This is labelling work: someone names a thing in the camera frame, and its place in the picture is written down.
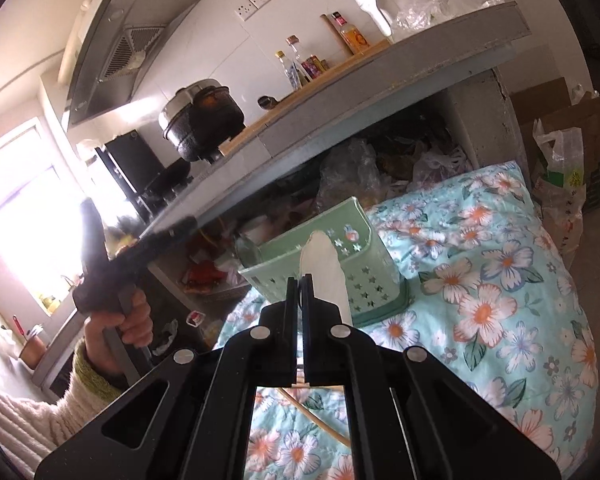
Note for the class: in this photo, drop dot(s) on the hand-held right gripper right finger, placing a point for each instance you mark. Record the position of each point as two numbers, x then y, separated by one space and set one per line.
312 330

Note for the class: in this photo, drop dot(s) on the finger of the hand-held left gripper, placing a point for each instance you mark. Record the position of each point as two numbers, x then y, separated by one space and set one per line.
150 247
92 240

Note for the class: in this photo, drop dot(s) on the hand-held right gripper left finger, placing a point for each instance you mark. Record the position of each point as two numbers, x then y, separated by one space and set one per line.
291 320

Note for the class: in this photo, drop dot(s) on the white ceramic spoon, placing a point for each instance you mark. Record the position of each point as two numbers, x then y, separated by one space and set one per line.
322 270

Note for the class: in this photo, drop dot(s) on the green plastic utensil basket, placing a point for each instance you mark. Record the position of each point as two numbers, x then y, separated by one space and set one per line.
375 280

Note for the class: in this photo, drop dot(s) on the person's left forearm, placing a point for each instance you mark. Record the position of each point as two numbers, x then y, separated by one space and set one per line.
20 420

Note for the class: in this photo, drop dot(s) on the person's left hand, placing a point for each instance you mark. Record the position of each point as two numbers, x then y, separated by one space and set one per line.
97 342

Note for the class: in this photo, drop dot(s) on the pile of red packets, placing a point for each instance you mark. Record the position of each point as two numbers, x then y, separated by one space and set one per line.
205 270

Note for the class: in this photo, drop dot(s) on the window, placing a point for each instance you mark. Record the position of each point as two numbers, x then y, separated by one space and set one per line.
25 210

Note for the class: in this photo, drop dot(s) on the black wok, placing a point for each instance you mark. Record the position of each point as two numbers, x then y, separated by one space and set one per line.
170 175

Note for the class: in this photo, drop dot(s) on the black splash guard panel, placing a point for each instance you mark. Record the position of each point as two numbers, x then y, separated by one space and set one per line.
130 160

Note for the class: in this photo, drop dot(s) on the brown ceramic jar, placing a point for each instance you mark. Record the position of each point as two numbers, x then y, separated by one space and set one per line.
32 355

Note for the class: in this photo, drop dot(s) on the black steamer pot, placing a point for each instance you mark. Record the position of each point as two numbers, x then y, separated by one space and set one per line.
210 120

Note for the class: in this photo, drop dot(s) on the wooden cutting board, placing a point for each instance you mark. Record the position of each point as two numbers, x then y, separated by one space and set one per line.
247 129

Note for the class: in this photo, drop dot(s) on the crinkled clear plastic bag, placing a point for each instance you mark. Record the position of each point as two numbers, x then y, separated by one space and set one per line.
347 170

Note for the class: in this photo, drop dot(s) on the floral blanket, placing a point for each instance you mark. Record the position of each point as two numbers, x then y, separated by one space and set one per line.
480 285

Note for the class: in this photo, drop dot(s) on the grey range hood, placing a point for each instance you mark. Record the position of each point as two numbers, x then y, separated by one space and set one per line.
110 50

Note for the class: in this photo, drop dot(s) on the clear bottle yellow cap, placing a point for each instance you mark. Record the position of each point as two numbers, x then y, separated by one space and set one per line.
286 72

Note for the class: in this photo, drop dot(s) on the glass bottle brown cap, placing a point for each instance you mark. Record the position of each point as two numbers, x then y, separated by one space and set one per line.
298 62

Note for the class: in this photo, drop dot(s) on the grey concrete kitchen counter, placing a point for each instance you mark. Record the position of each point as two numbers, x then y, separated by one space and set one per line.
380 90

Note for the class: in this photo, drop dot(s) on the white plastic bag green contents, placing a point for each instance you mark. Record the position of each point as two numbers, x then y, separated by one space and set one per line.
555 175

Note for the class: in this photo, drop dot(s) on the orange sauce bottle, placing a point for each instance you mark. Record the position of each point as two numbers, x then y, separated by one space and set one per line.
356 37

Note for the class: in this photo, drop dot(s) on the cardboard box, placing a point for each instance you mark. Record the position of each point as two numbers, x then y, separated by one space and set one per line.
595 125

